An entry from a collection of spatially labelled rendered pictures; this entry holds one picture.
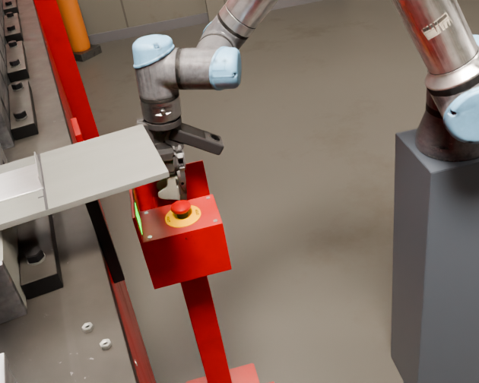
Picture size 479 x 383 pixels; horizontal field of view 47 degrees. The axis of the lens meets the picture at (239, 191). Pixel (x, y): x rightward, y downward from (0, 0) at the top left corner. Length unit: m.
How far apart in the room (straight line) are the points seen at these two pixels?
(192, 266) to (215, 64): 0.39
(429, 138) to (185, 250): 0.54
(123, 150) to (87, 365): 0.34
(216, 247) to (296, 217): 1.26
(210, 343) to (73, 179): 0.65
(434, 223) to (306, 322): 0.78
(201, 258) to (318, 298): 0.93
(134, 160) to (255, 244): 1.40
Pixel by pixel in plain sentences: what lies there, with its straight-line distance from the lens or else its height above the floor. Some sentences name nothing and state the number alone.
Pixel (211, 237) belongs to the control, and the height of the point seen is 0.75.
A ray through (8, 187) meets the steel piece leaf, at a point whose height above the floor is 1.00.
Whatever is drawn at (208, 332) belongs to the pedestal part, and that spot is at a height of 0.43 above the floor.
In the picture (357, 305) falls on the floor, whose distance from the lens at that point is 1.95.
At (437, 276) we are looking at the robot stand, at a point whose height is 0.48.
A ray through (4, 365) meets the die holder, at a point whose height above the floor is 0.97.
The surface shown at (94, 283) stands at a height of 0.87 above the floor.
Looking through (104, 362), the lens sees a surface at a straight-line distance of 0.75.
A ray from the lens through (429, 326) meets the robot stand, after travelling 1.48.
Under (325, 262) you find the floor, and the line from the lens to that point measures 2.11.
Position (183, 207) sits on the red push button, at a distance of 1.07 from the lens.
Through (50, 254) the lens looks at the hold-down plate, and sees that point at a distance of 0.90.
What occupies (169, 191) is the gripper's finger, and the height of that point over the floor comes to 0.79.
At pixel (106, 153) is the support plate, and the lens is 0.91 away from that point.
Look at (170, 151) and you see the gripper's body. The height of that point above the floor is 0.89.
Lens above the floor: 1.41
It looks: 34 degrees down
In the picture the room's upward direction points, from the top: 10 degrees counter-clockwise
